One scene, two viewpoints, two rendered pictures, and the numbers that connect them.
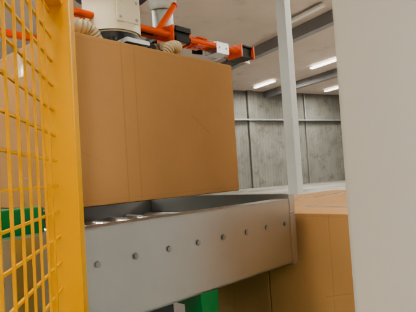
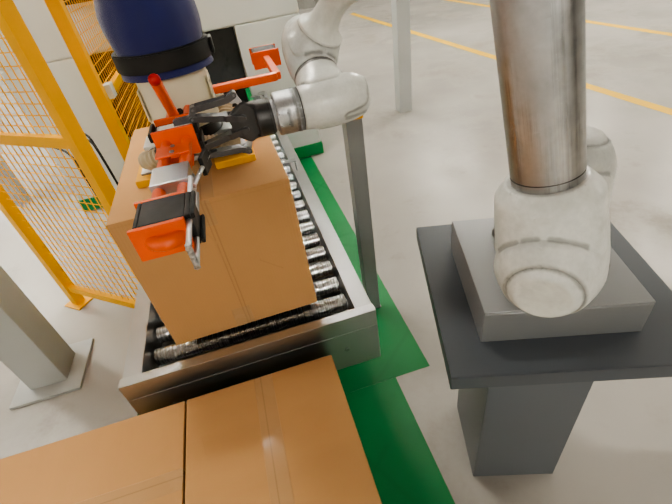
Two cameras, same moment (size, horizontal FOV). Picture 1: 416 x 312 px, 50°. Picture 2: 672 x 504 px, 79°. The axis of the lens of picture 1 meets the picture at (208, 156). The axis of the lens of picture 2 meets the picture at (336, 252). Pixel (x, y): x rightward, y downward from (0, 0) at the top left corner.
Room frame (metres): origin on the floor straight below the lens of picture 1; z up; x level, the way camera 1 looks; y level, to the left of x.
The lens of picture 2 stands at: (2.23, -0.42, 1.45)
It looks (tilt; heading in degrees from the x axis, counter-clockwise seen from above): 38 degrees down; 127
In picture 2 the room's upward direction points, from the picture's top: 10 degrees counter-clockwise
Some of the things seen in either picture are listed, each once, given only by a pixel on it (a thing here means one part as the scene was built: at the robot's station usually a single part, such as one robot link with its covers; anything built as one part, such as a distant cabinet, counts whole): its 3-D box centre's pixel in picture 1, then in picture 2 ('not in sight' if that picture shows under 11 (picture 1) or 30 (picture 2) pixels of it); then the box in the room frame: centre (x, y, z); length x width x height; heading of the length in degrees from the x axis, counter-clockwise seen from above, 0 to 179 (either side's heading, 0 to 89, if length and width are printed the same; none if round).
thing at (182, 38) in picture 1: (174, 38); (177, 135); (1.50, 0.09, 1.15); 0.10 x 0.08 x 0.06; 46
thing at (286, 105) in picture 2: not in sight; (286, 112); (1.67, 0.25, 1.16); 0.09 x 0.06 x 0.09; 136
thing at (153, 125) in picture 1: (120, 131); (219, 210); (1.32, 0.26, 0.83); 0.60 x 0.40 x 0.40; 137
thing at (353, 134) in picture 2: not in sight; (362, 219); (1.51, 0.77, 0.50); 0.07 x 0.07 x 1.00; 46
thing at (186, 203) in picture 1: (208, 203); (254, 350); (1.58, 0.01, 0.58); 0.70 x 0.03 x 0.06; 46
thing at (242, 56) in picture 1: (241, 53); (164, 224); (1.75, -0.16, 1.15); 0.08 x 0.07 x 0.05; 136
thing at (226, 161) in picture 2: not in sight; (229, 131); (1.38, 0.33, 1.05); 0.34 x 0.10 x 0.05; 136
